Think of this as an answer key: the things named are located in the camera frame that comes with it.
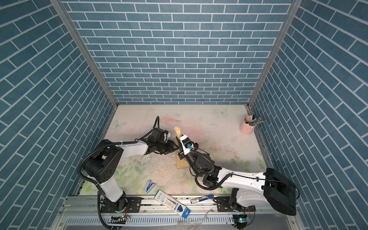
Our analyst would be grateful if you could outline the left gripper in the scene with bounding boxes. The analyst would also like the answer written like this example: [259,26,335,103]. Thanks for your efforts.
[155,140,180,155]

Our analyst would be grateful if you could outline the wooden plank with nails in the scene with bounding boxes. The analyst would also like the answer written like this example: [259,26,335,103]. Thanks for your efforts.
[175,150,189,170]

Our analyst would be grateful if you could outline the wooden claw hammer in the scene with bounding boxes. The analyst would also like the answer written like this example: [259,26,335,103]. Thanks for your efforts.
[174,126,183,139]

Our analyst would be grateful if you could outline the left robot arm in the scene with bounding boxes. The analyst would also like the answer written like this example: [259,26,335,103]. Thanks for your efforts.
[77,117,179,203]

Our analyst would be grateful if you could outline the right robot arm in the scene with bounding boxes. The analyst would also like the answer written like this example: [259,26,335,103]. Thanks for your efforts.
[176,135,300,216]

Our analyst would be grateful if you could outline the blue stapler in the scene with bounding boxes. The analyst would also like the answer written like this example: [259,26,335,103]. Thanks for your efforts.
[145,180,156,194]

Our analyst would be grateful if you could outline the blue white marker pen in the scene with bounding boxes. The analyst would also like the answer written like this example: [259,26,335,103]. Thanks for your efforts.
[190,194,214,204]

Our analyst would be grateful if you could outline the white blue toothpaste box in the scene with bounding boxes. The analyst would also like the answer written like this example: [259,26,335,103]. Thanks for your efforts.
[154,190,191,219]

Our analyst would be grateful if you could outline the pink cup with tools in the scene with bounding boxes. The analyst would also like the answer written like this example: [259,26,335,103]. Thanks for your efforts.
[240,115,264,135]

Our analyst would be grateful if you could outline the clear plastic wrapper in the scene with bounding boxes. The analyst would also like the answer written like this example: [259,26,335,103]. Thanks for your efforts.
[184,209,214,230]

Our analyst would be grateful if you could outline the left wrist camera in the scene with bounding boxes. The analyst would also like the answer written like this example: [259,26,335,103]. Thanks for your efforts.
[163,130,171,142]

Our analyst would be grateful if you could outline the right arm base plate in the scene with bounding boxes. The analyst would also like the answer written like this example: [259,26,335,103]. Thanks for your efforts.
[213,196,256,212]

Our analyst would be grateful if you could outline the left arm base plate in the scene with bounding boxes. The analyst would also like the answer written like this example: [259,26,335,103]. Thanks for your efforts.
[99,197,142,213]

